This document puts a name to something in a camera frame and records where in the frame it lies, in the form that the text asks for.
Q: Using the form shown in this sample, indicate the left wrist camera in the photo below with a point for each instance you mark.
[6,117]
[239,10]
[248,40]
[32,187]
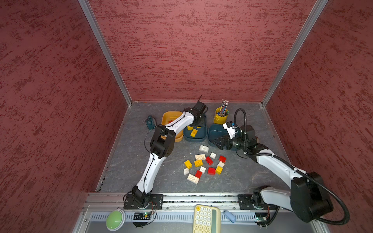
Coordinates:
[199,109]

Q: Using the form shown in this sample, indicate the yellow rectangular bin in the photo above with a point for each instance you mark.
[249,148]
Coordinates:
[173,115]

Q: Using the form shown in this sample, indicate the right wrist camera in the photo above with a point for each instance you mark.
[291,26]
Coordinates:
[231,128]

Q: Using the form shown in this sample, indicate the right circuit board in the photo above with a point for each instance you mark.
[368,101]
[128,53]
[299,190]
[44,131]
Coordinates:
[262,217]

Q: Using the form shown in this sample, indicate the pens in cup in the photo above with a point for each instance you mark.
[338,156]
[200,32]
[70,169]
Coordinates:
[223,108]

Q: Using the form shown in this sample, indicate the teal bin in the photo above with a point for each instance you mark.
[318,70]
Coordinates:
[215,131]
[200,135]

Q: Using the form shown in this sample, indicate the white long lego bottom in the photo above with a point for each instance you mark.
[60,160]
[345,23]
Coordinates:
[193,179]

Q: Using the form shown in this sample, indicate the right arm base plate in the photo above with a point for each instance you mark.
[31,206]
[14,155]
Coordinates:
[245,203]

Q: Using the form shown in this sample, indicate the circuit board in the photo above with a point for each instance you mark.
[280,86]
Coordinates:
[142,216]
[262,217]

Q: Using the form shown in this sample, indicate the small teal bottle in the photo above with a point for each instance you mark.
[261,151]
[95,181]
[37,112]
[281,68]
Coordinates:
[150,122]

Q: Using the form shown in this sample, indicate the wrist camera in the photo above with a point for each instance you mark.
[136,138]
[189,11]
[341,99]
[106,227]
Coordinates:
[231,128]
[199,109]

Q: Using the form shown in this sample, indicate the white lego right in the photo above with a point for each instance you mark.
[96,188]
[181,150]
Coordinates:
[221,164]

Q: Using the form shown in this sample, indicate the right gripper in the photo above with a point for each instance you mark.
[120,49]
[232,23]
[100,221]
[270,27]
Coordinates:
[222,140]

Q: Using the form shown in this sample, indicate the long yellow lego top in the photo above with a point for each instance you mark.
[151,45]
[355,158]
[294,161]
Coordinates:
[194,133]

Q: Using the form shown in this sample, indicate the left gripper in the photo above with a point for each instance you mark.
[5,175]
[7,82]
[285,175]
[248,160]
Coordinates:
[202,123]

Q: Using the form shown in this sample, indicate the yellow green calculator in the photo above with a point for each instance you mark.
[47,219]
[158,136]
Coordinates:
[207,219]

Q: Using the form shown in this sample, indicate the white curved lego top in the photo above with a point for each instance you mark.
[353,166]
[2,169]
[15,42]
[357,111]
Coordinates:
[204,149]

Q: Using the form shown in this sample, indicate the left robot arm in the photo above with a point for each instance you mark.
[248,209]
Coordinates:
[161,146]

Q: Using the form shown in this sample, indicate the left circuit board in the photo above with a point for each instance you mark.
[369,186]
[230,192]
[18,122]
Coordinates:
[142,216]

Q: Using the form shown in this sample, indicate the yellow pen cup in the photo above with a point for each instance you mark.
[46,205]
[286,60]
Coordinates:
[218,119]

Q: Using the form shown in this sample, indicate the blue eraser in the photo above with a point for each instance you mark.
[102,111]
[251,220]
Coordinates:
[231,217]

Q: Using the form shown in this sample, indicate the white long lego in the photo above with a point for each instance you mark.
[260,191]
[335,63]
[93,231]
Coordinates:
[200,157]
[193,179]

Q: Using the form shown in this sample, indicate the green round button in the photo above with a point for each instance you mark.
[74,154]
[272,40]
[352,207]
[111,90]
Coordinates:
[115,220]

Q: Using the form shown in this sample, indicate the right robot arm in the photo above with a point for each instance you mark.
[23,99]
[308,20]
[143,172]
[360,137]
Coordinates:
[307,195]

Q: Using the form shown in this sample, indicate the white long lego middle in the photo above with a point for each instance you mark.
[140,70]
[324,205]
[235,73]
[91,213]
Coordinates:
[200,157]

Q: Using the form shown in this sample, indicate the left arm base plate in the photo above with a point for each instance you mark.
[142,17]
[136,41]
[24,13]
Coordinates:
[152,201]

